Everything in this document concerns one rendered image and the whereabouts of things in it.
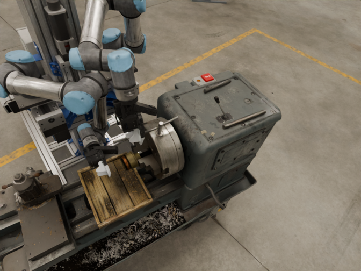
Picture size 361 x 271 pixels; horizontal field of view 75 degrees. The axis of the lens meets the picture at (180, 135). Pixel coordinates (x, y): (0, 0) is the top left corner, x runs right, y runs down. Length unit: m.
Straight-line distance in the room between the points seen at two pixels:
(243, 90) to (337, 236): 1.81
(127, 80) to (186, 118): 0.50
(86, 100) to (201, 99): 0.60
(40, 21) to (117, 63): 0.85
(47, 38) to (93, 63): 0.74
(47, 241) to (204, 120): 0.91
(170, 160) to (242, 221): 1.39
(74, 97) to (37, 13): 0.60
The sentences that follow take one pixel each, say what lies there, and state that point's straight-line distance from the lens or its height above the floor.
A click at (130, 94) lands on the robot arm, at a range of 0.81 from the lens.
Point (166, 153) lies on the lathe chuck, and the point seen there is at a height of 1.19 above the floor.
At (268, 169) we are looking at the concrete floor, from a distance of 2.79.
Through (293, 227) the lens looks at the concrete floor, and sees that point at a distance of 2.59.
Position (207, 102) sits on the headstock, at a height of 1.26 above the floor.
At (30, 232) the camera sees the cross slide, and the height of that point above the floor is 0.97.
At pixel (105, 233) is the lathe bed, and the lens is 1.49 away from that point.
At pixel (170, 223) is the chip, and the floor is 0.57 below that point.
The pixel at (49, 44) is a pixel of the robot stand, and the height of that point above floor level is 1.33.
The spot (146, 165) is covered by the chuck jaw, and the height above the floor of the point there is 1.11.
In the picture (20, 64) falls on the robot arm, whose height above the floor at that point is 1.37.
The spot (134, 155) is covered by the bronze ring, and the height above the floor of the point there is 1.12.
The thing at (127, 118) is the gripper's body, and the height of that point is 1.50.
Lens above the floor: 2.12
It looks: 50 degrees down
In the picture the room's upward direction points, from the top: 10 degrees clockwise
